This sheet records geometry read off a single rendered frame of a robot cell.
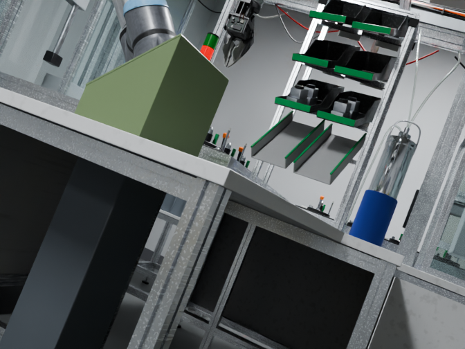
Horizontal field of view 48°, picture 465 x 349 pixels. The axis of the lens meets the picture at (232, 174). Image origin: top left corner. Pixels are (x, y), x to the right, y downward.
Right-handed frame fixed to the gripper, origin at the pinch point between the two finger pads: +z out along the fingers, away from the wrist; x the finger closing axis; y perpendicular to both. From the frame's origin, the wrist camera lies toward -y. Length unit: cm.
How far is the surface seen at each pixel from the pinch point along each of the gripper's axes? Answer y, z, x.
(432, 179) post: -127, -10, 75
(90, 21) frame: -34, -10, -81
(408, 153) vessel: -95, -12, 60
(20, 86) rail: -3, 30, -74
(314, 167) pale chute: -14.2, 20.3, 35.5
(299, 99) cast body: -12.1, 0.9, 22.9
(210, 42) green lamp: -29.6, -14.5, -22.9
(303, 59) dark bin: -12.0, -12.5, 19.1
